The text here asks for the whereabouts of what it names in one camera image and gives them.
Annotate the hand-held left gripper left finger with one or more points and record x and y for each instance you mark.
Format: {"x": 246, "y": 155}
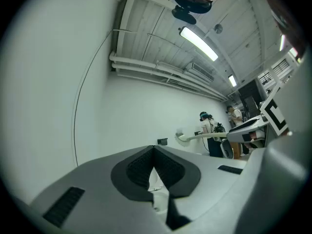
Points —
{"x": 97, "y": 203}

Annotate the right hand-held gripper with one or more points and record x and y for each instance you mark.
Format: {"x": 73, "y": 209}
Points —
{"x": 298, "y": 94}

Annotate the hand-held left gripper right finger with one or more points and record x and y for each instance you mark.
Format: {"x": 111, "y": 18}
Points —
{"x": 207, "y": 184}

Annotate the black tall cabinet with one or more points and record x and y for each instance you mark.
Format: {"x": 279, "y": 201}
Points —
{"x": 249, "y": 97}

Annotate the small ceiling light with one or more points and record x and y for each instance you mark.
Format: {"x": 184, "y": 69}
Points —
{"x": 232, "y": 80}
{"x": 293, "y": 52}
{"x": 282, "y": 43}

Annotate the barred window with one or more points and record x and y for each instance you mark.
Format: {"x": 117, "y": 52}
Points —
{"x": 280, "y": 68}

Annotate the white ceiling air conditioner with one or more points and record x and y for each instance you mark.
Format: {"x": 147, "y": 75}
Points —
{"x": 201, "y": 72}

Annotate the long ceiling light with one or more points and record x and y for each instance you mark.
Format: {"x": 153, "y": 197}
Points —
{"x": 200, "y": 44}

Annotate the round ceiling smoke detector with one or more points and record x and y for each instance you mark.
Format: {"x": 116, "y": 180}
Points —
{"x": 218, "y": 28}

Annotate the person's red shirt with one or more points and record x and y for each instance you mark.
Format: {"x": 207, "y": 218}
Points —
{"x": 287, "y": 13}

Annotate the white ceiling pipe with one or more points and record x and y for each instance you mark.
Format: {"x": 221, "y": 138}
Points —
{"x": 136, "y": 68}
{"x": 131, "y": 59}

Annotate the small black wall box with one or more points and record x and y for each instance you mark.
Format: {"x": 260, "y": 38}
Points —
{"x": 197, "y": 132}

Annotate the black wall paper holder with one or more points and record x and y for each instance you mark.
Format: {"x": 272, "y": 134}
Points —
{"x": 162, "y": 141}

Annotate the black head-mounted camera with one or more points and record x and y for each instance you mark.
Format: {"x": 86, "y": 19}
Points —
{"x": 184, "y": 14}

